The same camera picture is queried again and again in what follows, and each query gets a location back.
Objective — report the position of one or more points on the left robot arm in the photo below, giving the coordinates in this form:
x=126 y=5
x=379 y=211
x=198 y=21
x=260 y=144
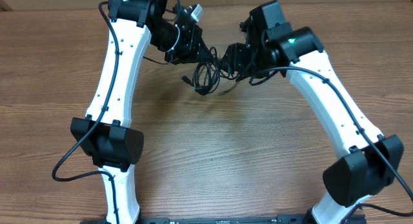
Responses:
x=105 y=133

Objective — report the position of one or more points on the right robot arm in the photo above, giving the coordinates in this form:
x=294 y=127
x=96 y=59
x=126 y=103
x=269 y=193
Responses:
x=367 y=161

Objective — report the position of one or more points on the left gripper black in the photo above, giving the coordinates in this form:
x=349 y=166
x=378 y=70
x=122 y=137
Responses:
x=193 y=42

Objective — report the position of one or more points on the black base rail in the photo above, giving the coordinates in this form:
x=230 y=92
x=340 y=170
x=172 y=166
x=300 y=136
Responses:
x=279 y=219

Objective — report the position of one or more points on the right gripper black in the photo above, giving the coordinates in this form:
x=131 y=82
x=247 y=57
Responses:
x=233 y=57

